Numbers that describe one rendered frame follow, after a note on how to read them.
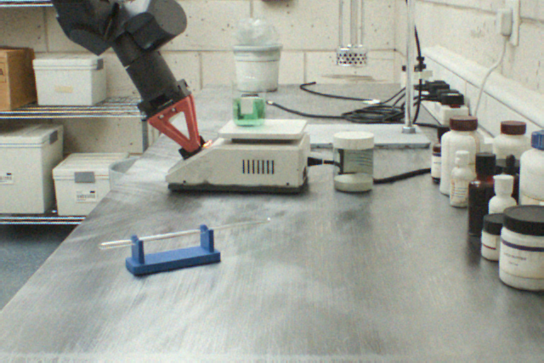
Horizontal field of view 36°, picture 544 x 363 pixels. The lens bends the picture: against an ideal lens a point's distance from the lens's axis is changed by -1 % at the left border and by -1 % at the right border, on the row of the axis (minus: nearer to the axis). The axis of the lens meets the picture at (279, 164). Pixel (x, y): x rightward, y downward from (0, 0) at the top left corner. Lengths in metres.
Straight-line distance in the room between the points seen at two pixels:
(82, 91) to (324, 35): 1.05
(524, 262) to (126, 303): 0.39
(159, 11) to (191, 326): 0.53
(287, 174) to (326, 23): 2.46
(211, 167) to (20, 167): 2.32
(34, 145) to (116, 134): 0.47
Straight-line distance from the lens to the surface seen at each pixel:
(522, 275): 0.85
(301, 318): 0.77
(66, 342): 0.74
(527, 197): 0.98
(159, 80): 1.21
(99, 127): 3.77
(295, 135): 1.18
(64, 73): 3.45
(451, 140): 1.18
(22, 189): 3.50
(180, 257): 0.90
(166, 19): 1.16
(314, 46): 3.62
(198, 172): 1.20
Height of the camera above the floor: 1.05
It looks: 13 degrees down
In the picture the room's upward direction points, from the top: 1 degrees counter-clockwise
